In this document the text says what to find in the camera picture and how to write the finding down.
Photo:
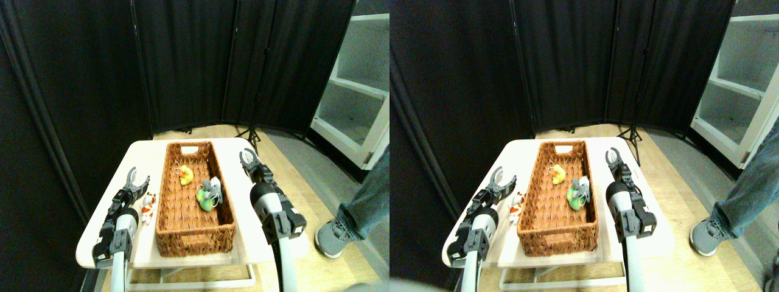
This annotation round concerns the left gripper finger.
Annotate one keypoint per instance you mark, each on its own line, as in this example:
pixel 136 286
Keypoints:
pixel 509 187
pixel 129 181
pixel 494 180
pixel 143 187

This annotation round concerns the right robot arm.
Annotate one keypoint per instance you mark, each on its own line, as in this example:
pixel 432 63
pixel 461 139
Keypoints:
pixel 285 267
pixel 632 267

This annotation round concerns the black tripod stand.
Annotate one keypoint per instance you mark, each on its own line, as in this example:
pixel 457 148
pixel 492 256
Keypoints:
pixel 251 139
pixel 633 140

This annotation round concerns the white and orange toy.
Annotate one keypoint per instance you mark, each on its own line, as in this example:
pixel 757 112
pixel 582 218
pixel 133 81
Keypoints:
pixel 517 208
pixel 148 210

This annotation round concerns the white shelf unit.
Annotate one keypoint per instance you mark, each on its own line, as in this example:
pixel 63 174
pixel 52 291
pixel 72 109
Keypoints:
pixel 365 90
pixel 739 88

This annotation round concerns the yellow duck toy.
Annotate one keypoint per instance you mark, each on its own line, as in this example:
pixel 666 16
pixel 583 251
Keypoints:
pixel 557 175
pixel 185 176

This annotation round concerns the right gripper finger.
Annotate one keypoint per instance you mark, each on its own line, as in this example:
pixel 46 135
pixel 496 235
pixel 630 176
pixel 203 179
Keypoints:
pixel 243 163
pixel 608 162
pixel 619 162
pixel 256 163

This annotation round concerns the low white table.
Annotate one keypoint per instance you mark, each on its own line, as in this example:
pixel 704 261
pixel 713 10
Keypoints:
pixel 146 152
pixel 517 152

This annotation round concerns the light green toy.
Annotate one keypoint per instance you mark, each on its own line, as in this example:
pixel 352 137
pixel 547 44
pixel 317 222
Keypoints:
pixel 206 202
pixel 574 201

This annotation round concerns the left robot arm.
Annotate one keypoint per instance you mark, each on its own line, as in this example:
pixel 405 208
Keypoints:
pixel 125 222
pixel 484 224

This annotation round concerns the brown wicker basket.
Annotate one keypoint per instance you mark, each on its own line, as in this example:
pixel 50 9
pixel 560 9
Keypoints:
pixel 560 240
pixel 195 240

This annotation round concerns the black curtain stand foot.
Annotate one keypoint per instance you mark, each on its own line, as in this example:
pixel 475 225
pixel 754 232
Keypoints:
pixel 184 131
pixel 569 130

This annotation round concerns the grey toy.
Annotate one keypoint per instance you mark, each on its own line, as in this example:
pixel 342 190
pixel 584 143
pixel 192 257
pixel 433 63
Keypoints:
pixel 584 184
pixel 214 185

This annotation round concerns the person's legs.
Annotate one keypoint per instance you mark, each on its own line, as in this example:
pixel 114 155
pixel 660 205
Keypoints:
pixel 365 207
pixel 748 194

